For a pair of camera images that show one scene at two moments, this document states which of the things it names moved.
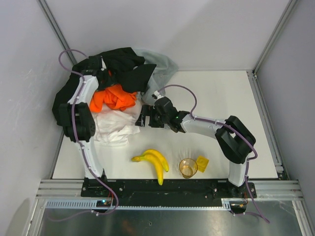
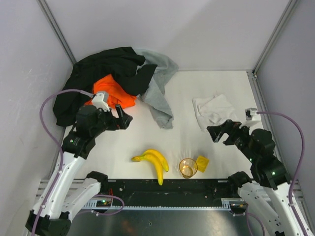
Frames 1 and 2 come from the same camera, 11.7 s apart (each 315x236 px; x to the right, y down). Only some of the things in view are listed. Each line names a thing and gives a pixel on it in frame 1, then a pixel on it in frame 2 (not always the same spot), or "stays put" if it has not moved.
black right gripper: [148, 116] → [230, 132]
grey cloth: [165, 69] stays put
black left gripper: [107, 80] → [113, 120]
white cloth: [112, 127] → [211, 110]
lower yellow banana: [154, 161] stays put
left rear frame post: [51, 20] stays put
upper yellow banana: [159, 156] stays put
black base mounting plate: [181, 189] stays put
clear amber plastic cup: [188, 167] stays put
